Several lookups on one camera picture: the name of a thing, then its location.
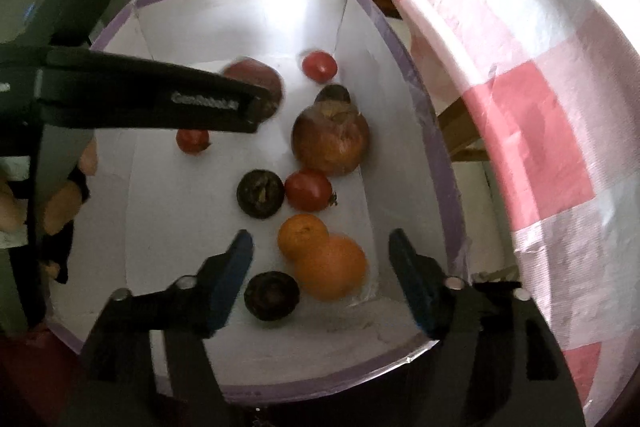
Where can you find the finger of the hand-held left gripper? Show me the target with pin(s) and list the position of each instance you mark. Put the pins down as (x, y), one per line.
(150, 94)

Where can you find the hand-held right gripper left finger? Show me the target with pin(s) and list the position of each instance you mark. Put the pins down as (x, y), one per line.
(232, 277)

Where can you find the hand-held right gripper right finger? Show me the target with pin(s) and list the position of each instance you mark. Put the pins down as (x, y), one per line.
(407, 272)

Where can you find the dark purple round fruit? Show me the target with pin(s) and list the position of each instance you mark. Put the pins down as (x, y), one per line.
(271, 299)

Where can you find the small red tomato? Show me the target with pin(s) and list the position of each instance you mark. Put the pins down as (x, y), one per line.
(318, 66)
(192, 142)

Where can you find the large orange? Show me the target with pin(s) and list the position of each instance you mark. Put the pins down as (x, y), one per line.
(332, 269)

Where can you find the small tangerine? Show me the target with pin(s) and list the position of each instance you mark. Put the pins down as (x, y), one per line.
(299, 233)

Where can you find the dark brown round fruit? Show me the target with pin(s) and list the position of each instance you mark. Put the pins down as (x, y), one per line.
(334, 93)
(260, 193)

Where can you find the white box with purple rim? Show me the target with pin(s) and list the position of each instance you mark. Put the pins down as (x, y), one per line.
(165, 217)

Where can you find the dark red round fruit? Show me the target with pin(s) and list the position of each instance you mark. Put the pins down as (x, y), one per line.
(250, 74)

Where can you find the large red tomato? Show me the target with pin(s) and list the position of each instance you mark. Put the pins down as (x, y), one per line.
(307, 191)

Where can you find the brown red pomegranate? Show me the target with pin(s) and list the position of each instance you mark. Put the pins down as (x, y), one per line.
(330, 142)

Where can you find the person's left hand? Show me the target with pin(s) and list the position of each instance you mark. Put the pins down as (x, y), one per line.
(62, 204)

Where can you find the wooden table leg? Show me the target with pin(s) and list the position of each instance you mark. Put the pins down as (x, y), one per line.
(457, 127)

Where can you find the pink checked tablecloth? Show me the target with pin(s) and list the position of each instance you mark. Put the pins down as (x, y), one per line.
(540, 132)

